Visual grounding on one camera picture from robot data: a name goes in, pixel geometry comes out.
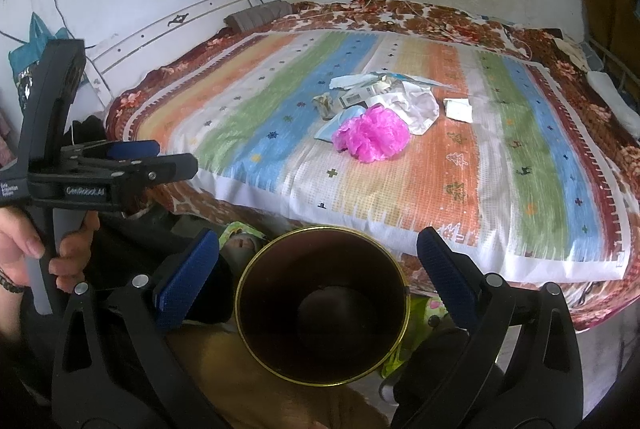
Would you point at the person's left hand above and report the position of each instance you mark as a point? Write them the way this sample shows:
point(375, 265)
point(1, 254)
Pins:
point(21, 243)

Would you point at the round dark trash bin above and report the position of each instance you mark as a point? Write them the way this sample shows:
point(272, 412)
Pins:
point(322, 306)

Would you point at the green white medicine box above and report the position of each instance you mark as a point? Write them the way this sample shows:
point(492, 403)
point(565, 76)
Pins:
point(355, 97)

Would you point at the striped colourful bed mat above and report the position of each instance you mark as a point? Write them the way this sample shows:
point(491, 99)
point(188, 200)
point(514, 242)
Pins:
point(524, 190)

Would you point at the white rolled cloth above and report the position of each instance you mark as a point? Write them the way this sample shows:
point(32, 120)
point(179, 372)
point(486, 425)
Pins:
point(625, 115)

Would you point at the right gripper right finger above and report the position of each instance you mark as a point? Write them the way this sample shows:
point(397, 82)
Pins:
point(452, 275)

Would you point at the beige wrapper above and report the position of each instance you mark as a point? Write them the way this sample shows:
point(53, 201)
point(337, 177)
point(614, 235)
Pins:
point(326, 106)

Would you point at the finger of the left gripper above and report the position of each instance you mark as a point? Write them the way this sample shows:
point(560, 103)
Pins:
point(114, 150)
point(143, 172)

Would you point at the grey folded cloth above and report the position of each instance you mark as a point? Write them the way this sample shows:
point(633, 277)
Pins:
point(255, 17)

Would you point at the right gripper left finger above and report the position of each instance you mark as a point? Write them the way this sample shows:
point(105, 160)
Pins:
point(181, 277)

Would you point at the white bed headboard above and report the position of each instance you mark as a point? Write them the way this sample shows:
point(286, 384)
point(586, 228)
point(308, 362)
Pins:
point(121, 62)

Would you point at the teal hanging bag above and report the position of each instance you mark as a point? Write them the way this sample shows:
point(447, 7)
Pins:
point(24, 59)

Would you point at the light blue wrapper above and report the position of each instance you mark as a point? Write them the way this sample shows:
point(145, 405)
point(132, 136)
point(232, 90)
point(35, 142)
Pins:
point(350, 81)

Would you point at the white folded paper square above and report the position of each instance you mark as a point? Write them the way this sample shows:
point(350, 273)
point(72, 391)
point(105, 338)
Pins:
point(459, 110)

